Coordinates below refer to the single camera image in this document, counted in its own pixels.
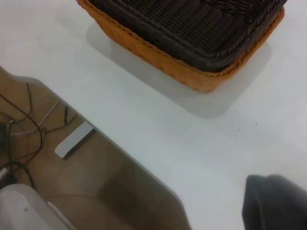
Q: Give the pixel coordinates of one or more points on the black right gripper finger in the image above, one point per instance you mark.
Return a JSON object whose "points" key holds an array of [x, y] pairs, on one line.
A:
{"points": [[275, 206]]}

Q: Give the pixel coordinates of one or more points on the light brown wicker basket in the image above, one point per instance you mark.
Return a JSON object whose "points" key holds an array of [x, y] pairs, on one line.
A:
{"points": [[192, 76]]}

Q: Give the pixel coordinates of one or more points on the white plastic housing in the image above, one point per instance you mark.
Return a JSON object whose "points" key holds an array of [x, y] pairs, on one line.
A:
{"points": [[24, 210]]}

